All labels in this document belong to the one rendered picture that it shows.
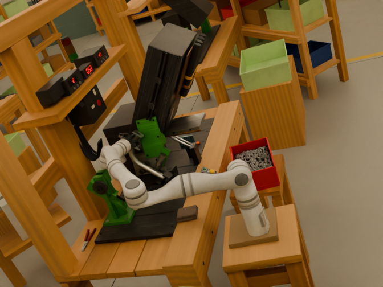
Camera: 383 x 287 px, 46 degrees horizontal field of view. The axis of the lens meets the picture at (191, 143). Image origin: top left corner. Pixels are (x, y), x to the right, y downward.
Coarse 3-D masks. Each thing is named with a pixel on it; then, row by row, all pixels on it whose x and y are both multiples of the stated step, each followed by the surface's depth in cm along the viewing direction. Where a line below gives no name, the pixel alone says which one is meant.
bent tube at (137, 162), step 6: (132, 132) 229; (138, 132) 232; (132, 138) 232; (132, 150) 233; (132, 156) 234; (138, 162) 234; (144, 168) 234; (150, 168) 234; (156, 174) 233; (162, 174) 233; (162, 180) 234
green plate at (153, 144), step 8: (136, 120) 231; (144, 120) 230; (152, 120) 228; (144, 128) 231; (152, 128) 230; (144, 136) 232; (152, 136) 231; (160, 136) 230; (144, 144) 234; (152, 144) 232; (160, 144) 231; (144, 152) 235; (152, 152) 234; (160, 152) 232
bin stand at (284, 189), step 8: (280, 160) 244; (280, 168) 237; (280, 176) 231; (280, 184) 227; (288, 184) 254; (232, 192) 232; (264, 192) 224; (272, 192) 222; (280, 192) 224; (288, 192) 256; (232, 200) 231; (272, 200) 226; (280, 200) 225; (288, 200) 258; (296, 216) 263; (304, 240) 277
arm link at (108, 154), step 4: (104, 148) 199; (108, 148) 200; (112, 148) 201; (104, 152) 198; (108, 152) 198; (112, 152) 198; (116, 152) 200; (100, 156) 201; (104, 156) 199; (108, 156) 196; (112, 156) 196; (116, 156) 197; (100, 160) 201; (104, 160) 199; (108, 160) 195; (112, 160) 194; (108, 164) 194
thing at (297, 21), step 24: (216, 0) 565; (240, 0) 566; (264, 0) 519; (288, 0) 424; (312, 0) 444; (264, 24) 498; (288, 24) 448; (312, 24) 446; (336, 24) 452; (288, 48) 543; (312, 48) 499; (336, 48) 464; (312, 72) 456; (312, 96) 466
